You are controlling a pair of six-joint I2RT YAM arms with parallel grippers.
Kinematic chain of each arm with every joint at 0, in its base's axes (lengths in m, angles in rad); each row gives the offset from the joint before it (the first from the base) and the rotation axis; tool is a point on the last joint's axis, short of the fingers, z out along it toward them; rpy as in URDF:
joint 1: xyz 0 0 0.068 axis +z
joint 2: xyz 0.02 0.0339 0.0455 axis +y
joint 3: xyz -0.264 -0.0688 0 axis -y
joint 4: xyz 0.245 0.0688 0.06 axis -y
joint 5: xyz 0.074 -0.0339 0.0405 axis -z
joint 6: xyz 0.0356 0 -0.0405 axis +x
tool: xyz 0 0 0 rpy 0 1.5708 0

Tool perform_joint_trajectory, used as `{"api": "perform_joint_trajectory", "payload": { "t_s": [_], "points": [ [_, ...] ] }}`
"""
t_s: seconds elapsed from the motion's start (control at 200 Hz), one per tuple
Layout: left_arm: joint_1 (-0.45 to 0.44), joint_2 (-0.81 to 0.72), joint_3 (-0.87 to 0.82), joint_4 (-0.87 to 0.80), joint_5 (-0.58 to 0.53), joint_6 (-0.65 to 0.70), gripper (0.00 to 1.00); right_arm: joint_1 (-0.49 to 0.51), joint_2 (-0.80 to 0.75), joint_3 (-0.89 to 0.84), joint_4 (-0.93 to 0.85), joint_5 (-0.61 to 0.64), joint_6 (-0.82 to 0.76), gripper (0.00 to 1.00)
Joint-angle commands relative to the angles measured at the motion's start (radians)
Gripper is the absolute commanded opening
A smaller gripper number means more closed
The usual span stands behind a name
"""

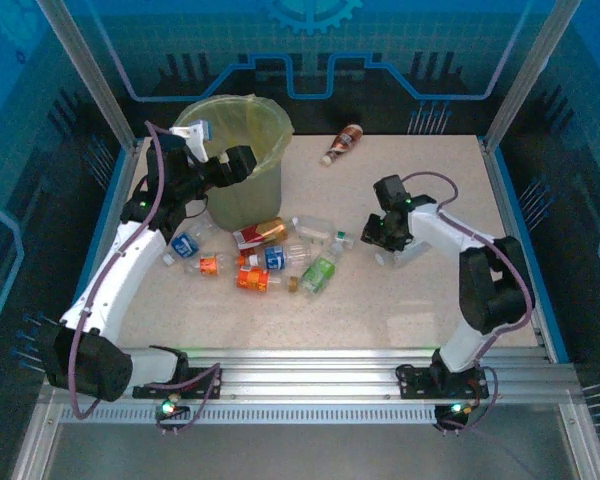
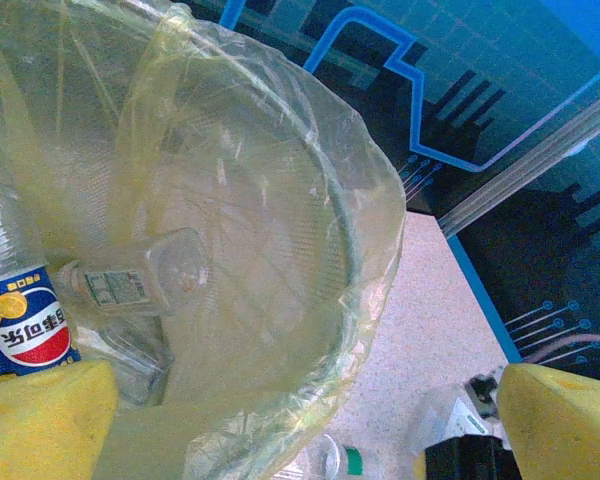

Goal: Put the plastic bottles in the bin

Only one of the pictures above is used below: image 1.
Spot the square clear bottle white label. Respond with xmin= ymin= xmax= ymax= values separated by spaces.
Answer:
xmin=373 ymin=242 xmax=431 ymax=270

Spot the clear bottle pale label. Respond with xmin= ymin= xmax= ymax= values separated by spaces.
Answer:
xmin=297 ymin=214 xmax=339 ymax=246

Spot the green label bottle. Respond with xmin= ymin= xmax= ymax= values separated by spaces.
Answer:
xmin=299 ymin=228 xmax=357 ymax=299

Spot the brown swirl label bottle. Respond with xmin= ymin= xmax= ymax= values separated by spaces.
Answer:
xmin=320 ymin=123 xmax=365 ymax=167

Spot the small bottle orange cap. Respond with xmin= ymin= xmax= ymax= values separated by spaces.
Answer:
xmin=183 ymin=252 xmax=246 ymax=276

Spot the ribbed clear bottle blue label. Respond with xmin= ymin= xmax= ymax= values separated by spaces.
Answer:
xmin=247 ymin=243 xmax=312 ymax=273

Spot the orange label bottle gold cap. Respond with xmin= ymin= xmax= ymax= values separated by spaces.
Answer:
xmin=235 ymin=265 xmax=300 ymax=294

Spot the mesh waste bin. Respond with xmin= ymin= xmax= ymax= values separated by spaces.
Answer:
xmin=172 ymin=93 xmax=295 ymax=231

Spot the yellow-green bin bag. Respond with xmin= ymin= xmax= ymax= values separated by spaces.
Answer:
xmin=172 ymin=93 xmax=295 ymax=176

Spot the gold and red bottle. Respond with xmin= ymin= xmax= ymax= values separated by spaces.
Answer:
xmin=232 ymin=215 xmax=301 ymax=250

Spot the small board green LED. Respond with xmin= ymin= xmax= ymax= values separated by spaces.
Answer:
xmin=154 ymin=397 xmax=191 ymax=421
xmin=434 ymin=399 xmax=476 ymax=426

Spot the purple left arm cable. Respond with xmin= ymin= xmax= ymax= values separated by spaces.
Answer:
xmin=67 ymin=121 xmax=174 ymax=421

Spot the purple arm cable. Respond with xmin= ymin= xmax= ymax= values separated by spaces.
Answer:
xmin=67 ymin=121 xmax=174 ymax=421
xmin=402 ymin=171 xmax=536 ymax=436

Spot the aluminium side rail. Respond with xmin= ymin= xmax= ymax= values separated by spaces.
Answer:
xmin=479 ymin=134 xmax=556 ymax=361
xmin=79 ymin=142 xmax=144 ymax=321

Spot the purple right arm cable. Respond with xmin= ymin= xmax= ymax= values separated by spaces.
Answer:
xmin=402 ymin=171 xmax=536 ymax=436

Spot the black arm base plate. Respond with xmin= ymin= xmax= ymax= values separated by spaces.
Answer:
xmin=132 ymin=367 xmax=225 ymax=401
xmin=395 ymin=360 xmax=491 ymax=401

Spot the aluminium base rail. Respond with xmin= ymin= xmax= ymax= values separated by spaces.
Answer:
xmin=112 ymin=344 xmax=581 ymax=407

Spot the aluminium frame post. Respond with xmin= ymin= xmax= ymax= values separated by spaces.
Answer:
xmin=483 ymin=0 xmax=584 ymax=146
xmin=35 ymin=0 xmax=137 ymax=149

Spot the slotted cable duct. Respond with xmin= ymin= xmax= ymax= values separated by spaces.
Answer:
xmin=59 ymin=403 xmax=444 ymax=427

